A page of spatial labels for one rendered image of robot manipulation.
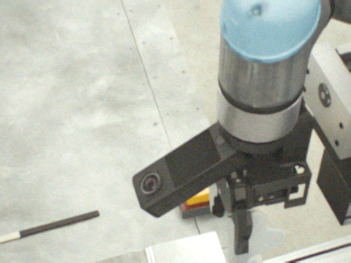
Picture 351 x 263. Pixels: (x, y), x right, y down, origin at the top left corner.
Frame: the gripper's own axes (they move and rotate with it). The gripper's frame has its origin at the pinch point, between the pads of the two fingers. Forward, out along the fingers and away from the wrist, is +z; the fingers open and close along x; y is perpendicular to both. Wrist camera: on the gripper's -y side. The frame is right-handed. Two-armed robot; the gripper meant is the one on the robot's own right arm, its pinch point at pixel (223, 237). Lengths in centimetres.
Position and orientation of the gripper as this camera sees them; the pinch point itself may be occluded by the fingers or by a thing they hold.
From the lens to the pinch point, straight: 90.7
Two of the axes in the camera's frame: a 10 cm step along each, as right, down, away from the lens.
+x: -2.7, -7.6, 5.9
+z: -0.3, 6.2, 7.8
